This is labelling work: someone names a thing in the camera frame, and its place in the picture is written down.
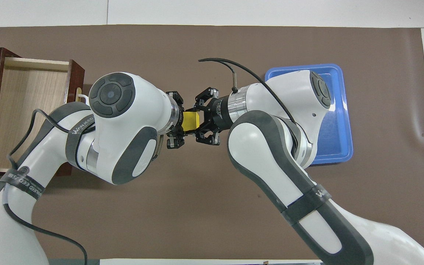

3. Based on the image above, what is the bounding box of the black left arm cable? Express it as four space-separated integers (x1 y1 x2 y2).
0 109 88 265

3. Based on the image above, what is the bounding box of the yellow cube block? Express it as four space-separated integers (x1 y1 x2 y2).
181 111 201 132

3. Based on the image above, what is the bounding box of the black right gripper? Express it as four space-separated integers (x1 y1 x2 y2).
194 87 235 146

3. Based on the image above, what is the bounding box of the blue plastic tray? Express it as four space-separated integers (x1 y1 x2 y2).
265 63 354 165

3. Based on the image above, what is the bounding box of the brown paper table mat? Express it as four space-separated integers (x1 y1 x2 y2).
0 25 424 260

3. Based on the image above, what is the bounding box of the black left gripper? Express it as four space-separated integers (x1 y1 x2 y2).
166 90 187 150

